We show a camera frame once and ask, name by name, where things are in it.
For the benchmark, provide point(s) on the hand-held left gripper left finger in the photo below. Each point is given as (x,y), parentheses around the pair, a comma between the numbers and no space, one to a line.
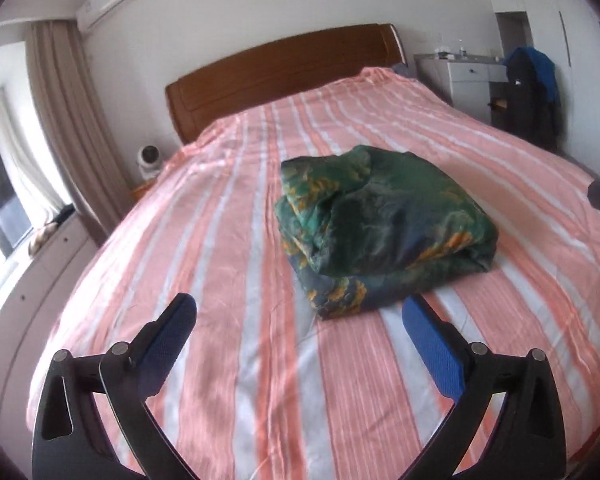
(172,327)

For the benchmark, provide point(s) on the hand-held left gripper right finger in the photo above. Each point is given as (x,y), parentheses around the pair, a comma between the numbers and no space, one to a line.
(430,340)

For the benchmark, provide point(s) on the green printed padded jacket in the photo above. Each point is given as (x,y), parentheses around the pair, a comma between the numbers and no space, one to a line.
(390,220)

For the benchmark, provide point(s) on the pink striped bed sheet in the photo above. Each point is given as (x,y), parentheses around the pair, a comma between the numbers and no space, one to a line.
(220,240)

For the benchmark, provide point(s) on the dark jacket on chair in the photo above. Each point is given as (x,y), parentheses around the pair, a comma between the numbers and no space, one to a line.
(525,105)

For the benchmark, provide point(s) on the blue garment on chair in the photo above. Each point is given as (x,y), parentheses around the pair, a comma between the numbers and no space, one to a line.
(545,70)

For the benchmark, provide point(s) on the dark chair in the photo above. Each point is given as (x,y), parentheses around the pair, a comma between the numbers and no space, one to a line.
(497,110)

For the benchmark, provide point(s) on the white wardrobe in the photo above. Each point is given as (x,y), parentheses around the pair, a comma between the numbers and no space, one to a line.
(580,35)

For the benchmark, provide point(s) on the white window bench cabinet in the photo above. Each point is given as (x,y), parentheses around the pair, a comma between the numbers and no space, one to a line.
(35,300)

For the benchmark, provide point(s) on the wooden nightstand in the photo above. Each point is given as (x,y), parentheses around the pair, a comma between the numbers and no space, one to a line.
(142,187)

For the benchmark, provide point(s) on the white desk with drawers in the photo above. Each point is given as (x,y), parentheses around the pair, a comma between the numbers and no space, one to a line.
(472,77)

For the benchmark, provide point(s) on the small white fan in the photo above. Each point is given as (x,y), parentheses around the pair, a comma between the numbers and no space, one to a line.
(150,160)

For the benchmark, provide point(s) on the small clear bottle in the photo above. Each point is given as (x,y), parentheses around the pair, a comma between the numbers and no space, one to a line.
(462,50)

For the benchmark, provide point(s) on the window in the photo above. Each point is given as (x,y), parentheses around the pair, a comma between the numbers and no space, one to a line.
(0,200)

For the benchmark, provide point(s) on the white sheer curtain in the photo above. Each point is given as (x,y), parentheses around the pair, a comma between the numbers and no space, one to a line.
(25,160)

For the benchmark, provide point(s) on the beige curtain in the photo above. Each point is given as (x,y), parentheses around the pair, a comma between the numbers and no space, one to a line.
(75,125)

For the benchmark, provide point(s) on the grey pillow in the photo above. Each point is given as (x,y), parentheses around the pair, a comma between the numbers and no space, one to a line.
(404,71)

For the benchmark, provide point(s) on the wooden headboard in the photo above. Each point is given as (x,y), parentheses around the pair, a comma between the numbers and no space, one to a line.
(280,67)

